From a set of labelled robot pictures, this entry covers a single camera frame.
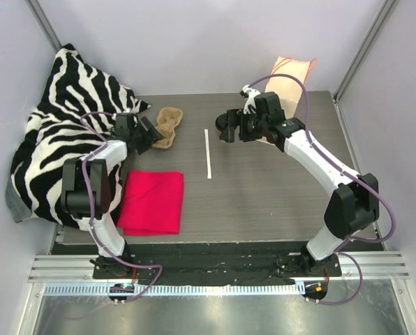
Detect black plastic cup lid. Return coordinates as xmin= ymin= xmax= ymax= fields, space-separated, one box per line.
xmin=215 ymin=112 xmax=228 ymax=132

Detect brown cardboard cup carrier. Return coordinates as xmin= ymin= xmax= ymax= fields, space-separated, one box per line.
xmin=153 ymin=107 xmax=183 ymax=149

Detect brown paper takeout bag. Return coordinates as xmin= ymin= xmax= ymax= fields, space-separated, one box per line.
xmin=256 ymin=55 xmax=318 ymax=146

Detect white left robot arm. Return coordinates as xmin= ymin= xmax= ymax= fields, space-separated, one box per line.
xmin=60 ymin=112 xmax=163 ymax=278

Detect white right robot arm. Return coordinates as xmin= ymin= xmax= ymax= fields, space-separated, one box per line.
xmin=215 ymin=89 xmax=380 ymax=276

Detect white wrapped straw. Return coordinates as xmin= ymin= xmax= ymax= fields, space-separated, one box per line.
xmin=204 ymin=129 xmax=212 ymax=179

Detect red folded cloth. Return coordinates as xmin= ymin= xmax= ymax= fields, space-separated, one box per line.
xmin=117 ymin=170 xmax=184 ymax=237

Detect zebra print cushion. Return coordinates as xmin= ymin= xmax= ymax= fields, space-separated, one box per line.
xmin=5 ymin=43 xmax=151 ymax=228

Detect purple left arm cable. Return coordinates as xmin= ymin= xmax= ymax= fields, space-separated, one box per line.
xmin=80 ymin=111 xmax=163 ymax=320

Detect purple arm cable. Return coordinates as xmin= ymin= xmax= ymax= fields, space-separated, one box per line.
xmin=246 ymin=73 xmax=397 ymax=307
xmin=80 ymin=111 xmax=163 ymax=320

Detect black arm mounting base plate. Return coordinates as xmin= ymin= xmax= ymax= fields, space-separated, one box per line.
xmin=52 ymin=230 xmax=341 ymax=280

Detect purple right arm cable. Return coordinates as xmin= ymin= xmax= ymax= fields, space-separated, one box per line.
xmin=246 ymin=73 xmax=397 ymax=307

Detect white slotted cable duct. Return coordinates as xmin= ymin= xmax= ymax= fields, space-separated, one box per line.
xmin=43 ymin=281 xmax=305 ymax=297

